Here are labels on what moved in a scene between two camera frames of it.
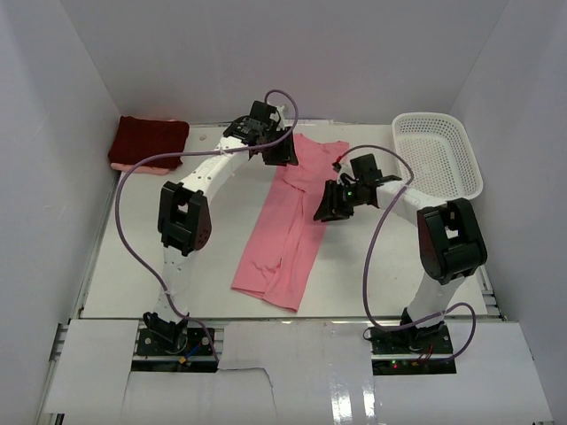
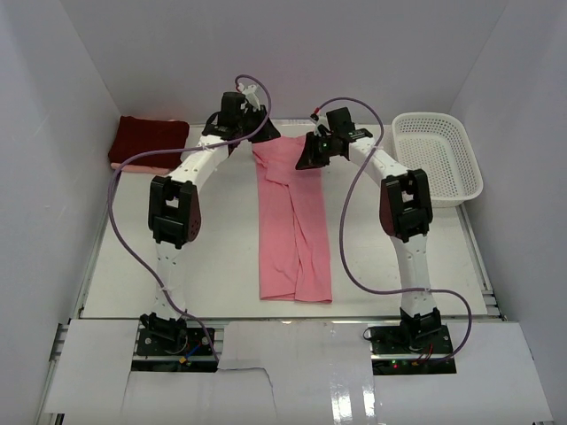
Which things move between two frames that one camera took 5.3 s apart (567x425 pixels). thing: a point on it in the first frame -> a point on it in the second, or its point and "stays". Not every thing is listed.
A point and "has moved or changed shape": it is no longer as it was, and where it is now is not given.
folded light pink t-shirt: x=125 y=169 stays
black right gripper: x=334 y=200 -> x=320 y=147
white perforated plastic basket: x=439 y=151 stays
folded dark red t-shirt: x=137 y=138 stays
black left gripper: x=278 y=148 -> x=258 y=122
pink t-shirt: x=282 y=251 has moved or changed shape
